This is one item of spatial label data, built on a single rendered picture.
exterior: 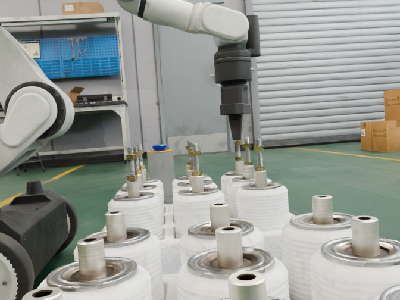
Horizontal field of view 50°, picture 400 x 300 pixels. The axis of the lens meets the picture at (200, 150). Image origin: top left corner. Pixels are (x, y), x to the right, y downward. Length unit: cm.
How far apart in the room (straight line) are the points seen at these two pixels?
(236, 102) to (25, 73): 52
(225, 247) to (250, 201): 41
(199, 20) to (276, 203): 46
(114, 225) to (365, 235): 26
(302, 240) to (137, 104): 550
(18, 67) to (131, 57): 490
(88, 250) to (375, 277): 23
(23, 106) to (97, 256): 74
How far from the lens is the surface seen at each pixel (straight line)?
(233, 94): 99
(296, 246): 48
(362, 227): 39
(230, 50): 100
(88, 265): 38
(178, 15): 101
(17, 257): 92
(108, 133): 593
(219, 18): 100
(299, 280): 49
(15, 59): 114
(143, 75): 595
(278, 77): 615
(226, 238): 36
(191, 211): 75
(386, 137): 448
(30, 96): 108
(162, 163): 116
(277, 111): 610
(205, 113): 594
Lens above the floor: 37
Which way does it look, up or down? 3 degrees down
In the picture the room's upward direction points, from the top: 4 degrees counter-clockwise
